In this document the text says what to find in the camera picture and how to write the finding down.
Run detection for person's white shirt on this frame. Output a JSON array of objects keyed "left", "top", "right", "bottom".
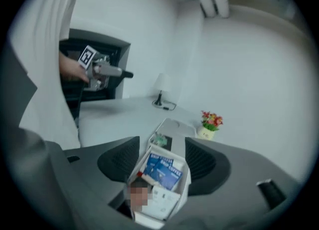
[{"left": 19, "top": 0, "right": 82, "bottom": 150}]

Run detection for person's left forearm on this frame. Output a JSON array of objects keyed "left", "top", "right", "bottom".
[{"left": 59, "top": 51, "right": 90, "bottom": 84}]

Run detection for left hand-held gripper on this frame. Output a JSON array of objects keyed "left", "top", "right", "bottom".
[{"left": 78, "top": 45, "right": 134, "bottom": 92}]

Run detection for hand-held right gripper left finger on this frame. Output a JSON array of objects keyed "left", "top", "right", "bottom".
[{"left": 62, "top": 136, "right": 141, "bottom": 205}]

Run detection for dark framed window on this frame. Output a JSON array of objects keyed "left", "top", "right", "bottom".
[{"left": 59, "top": 28, "right": 132, "bottom": 117}]

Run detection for blue coffee packet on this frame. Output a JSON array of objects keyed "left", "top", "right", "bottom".
[
  {"left": 151, "top": 159, "right": 184, "bottom": 191},
  {"left": 144, "top": 152, "right": 175, "bottom": 175}
]

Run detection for red flowers in white pot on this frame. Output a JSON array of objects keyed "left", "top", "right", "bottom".
[{"left": 196, "top": 110, "right": 224, "bottom": 141}]

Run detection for white shade table lamp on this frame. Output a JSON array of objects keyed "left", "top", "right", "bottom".
[{"left": 152, "top": 73, "right": 172, "bottom": 107}]

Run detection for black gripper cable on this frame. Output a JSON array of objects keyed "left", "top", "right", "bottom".
[{"left": 77, "top": 84, "right": 85, "bottom": 118}]

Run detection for white printed paper packet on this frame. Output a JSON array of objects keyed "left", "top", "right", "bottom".
[{"left": 134, "top": 185, "right": 181, "bottom": 222}]

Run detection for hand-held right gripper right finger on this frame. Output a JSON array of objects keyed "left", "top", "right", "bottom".
[{"left": 184, "top": 137, "right": 300, "bottom": 215}]

